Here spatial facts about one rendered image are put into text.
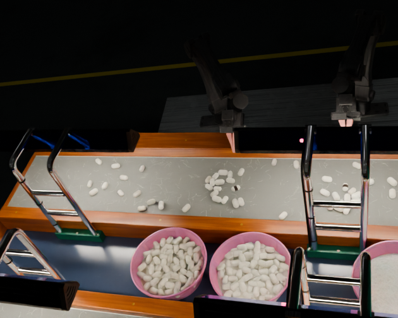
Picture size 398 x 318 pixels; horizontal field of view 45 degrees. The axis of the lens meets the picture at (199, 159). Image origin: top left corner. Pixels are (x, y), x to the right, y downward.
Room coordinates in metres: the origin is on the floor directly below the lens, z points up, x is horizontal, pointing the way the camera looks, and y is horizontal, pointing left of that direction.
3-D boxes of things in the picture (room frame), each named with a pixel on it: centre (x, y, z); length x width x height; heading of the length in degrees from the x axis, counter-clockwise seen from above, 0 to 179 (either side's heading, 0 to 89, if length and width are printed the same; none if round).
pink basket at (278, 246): (0.80, -0.04, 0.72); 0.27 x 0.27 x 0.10
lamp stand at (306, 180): (0.86, -0.37, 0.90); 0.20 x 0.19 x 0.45; 64
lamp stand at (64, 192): (1.29, 0.50, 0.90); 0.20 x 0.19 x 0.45; 64
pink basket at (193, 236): (0.92, 0.21, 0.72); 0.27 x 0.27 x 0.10
